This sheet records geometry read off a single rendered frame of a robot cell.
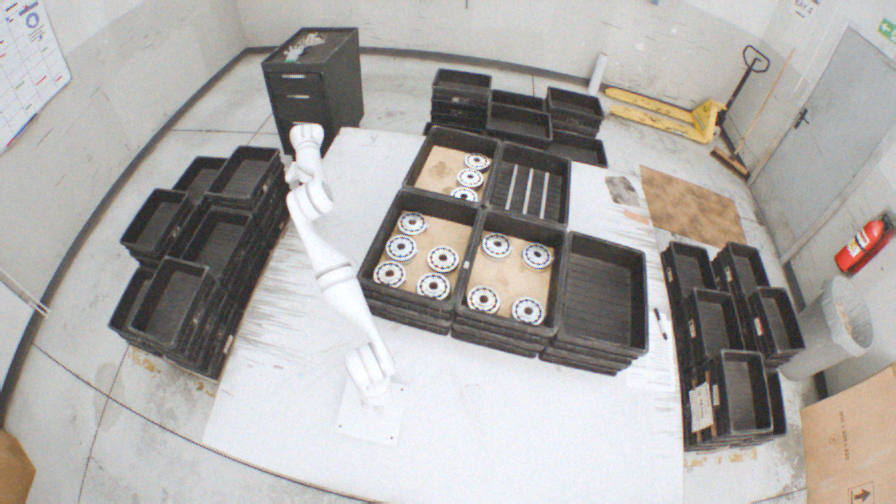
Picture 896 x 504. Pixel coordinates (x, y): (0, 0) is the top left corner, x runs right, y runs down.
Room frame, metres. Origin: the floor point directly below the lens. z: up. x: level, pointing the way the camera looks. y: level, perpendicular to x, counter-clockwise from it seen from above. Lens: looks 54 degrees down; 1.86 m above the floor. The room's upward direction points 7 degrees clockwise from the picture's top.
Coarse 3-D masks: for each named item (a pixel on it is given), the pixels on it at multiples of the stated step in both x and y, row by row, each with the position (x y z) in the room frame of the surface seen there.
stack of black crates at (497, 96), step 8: (496, 96) 2.51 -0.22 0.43; (504, 96) 2.51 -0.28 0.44; (512, 96) 2.51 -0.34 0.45; (520, 96) 2.50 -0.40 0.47; (528, 96) 2.50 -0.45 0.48; (504, 104) 2.49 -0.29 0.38; (512, 104) 2.51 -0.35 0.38; (520, 104) 2.50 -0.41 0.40; (528, 104) 2.50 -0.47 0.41; (536, 104) 2.50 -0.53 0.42; (544, 104) 2.41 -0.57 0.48; (544, 112) 2.30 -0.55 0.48
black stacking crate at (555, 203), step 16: (512, 160) 1.25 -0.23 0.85; (528, 160) 1.24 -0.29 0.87; (544, 160) 1.23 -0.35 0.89; (560, 160) 1.22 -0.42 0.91; (496, 176) 1.07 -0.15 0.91; (512, 176) 1.17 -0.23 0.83; (528, 176) 1.18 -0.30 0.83; (544, 176) 1.20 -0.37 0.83; (560, 176) 1.22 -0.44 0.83; (496, 192) 1.06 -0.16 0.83; (512, 192) 1.08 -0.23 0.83; (560, 192) 1.12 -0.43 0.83; (512, 208) 0.99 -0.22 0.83; (528, 208) 1.00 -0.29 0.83; (544, 208) 1.01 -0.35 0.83; (560, 208) 1.01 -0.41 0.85
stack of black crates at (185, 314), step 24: (168, 264) 0.68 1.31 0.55; (192, 264) 0.68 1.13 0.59; (168, 288) 0.59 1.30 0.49; (192, 288) 0.62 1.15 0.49; (216, 288) 0.65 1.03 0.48; (144, 312) 0.42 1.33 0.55; (168, 312) 0.47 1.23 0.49; (192, 312) 0.48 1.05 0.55; (216, 312) 0.57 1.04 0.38; (240, 312) 0.68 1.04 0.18; (144, 336) 0.30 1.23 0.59; (168, 336) 0.36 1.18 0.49; (192, 336) 0.39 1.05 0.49; (216, 336) 0.47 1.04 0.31; (192, 360) 0.31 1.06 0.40; (216, 360) 0.38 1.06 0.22
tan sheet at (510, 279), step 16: (480, 240) 0.81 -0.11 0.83; (512, 240) 0.83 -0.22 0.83; (480, 256) 0.75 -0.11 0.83; (512, 256) 0.76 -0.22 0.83; (480, 272) 0.68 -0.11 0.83; (496, 272) 0.69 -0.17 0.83; (512, 272) 0.70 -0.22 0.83; (528, 272) 0.70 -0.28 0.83; (544, 272) 0.71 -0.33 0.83; (496, 288) 0.63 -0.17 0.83; (512, 288) 0.63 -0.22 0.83; (528, 288) 0.64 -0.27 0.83; (544, 288) 0.65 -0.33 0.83; (464, 304) 0.56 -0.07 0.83; (512, 304) 0.58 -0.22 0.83; (544, 304) 0.59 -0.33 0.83
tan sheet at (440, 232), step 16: (432, 224) 0.86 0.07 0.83; (448, 224) 0.87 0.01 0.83; (416, 240) 0.78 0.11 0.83; (432, 240) 0.79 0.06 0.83; (448, 240) 0.80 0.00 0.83; (464, 240) 0.81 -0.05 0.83; (384, 256) 0.70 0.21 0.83; (416, 256) 0.71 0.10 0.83; (416, 272) 0.65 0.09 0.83; (432, 288) 0.60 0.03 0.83
